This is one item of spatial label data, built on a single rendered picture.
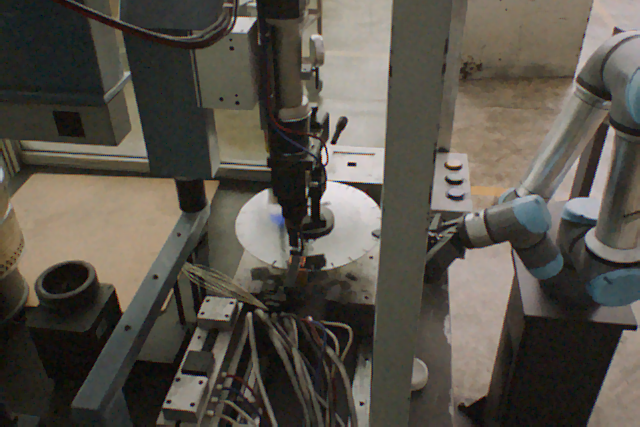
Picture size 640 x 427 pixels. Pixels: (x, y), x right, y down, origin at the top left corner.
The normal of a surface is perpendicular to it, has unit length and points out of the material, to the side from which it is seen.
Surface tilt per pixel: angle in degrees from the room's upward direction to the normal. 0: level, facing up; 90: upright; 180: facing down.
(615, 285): 98
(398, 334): 90
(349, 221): 0
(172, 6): 59
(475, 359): 0
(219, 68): 90
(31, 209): 0
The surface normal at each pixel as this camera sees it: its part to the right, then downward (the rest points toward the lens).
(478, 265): -0.01, -0.83
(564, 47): 0.00, 0.55
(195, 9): -0.14, 0.05
